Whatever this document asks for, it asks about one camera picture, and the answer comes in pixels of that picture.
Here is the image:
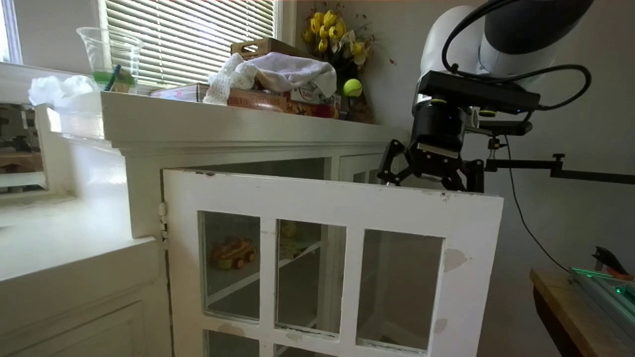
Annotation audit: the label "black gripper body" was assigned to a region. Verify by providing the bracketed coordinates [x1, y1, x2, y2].
[409, 97, 469, 165]

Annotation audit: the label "white cabinet door chipped paint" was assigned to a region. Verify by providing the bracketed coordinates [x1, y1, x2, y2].
[161, 167, 506, 357]

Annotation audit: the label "white glass cabinet door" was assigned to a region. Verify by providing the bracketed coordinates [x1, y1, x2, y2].
[340, 153, 399, 187]

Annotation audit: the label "wicker basket on cabinet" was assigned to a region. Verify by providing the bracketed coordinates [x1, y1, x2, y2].
[288, 97, 342, 121]

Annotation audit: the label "tall white glass-door cabinet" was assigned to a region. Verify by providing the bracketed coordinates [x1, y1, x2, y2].
[100, 91, 403, 357]

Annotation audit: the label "brass door hinge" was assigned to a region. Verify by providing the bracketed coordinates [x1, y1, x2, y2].
[157, 201, 171, 246]

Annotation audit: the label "low white drawer cabinet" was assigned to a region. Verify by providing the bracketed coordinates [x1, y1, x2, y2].
[0, 185, 167, 357]

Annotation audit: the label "yellow-green tennis ball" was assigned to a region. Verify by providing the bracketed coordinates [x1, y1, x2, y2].
[342, 78, 366, 99]

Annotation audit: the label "yellow flower bouquet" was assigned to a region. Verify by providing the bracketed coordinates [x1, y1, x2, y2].
[302, 8, 374, 70]

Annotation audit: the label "tan cardboard box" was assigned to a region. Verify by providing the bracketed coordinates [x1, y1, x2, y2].
[227, 88, 294, 115]

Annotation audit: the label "black red clamp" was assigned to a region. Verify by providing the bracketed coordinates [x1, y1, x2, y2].
[592, 246, 631, 278]

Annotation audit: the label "wooden table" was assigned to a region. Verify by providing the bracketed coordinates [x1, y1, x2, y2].
[528, 266, 635, 357]

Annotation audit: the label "wooden basket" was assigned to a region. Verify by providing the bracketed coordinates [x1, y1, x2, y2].
[229, 36, 306, 62]

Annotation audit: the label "orange toy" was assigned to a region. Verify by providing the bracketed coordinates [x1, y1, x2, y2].
[211, 236, 258, 274]

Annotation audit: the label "white window blinds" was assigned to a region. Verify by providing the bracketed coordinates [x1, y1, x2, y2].
[98, 0, 280, 88]

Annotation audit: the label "clear plastic measuring pitcher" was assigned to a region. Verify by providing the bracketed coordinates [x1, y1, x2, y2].
[76, 26, 145, 95]

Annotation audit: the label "white crumpled plastic bag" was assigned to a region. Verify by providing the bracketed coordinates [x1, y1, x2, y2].
[28, 74, 102, 111]

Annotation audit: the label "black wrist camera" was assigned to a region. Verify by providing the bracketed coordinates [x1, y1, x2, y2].
[417, 70, 542, 115]

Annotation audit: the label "black camera cable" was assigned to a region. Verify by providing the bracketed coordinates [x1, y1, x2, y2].
[504, 137, 572, 274]

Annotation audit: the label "black stereo camera bar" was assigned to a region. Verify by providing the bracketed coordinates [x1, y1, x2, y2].
[477, 117, 534, 139]

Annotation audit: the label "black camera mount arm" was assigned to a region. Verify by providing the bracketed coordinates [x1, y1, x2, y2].
[483, 135, 635, 187]

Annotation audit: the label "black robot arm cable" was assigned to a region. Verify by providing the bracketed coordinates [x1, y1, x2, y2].
[441, 0, 594, 113]

